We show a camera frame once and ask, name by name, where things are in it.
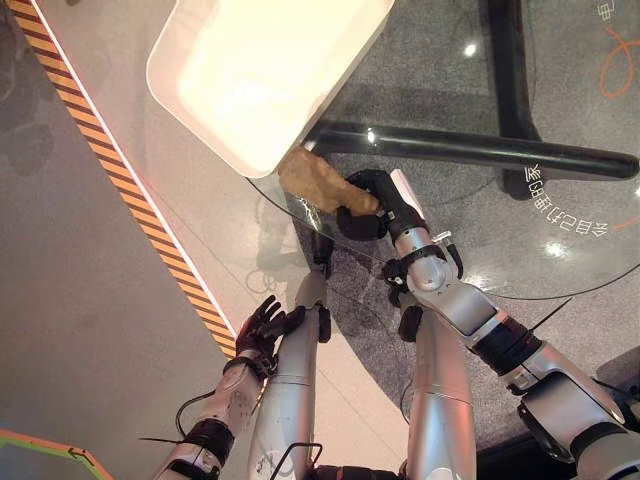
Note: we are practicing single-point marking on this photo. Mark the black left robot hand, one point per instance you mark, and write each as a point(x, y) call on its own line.
point(260, 330)

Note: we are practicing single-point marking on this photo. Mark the yellow black striped floor tape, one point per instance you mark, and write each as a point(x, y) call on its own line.
point(115, 165)

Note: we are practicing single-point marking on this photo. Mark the silver right robot leg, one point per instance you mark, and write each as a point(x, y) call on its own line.
point(440, 400)

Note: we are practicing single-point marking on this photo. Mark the black metal table base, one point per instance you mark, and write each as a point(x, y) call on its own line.
point(510, 90)

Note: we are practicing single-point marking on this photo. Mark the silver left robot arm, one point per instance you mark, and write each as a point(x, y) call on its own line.
point(230, 400)

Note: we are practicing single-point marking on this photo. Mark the white plastic basket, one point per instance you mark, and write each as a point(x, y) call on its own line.
point(250, 80)

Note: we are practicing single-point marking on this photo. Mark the silver left robot leg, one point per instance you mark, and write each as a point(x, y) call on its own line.
point(292, 380)

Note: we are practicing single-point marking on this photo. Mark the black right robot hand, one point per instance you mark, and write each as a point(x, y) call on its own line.
point(395, 205)

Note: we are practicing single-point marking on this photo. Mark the brown cloth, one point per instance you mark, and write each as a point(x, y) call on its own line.
point(320, 182)

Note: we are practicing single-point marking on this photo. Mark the silver robot leg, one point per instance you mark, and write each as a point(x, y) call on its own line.
point(440, 400)
point(292, 380)

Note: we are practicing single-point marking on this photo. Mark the orange green floor marking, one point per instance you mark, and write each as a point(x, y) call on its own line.
point(60, 450)

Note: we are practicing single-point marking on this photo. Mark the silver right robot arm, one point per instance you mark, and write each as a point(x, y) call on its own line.
point(465, 305)

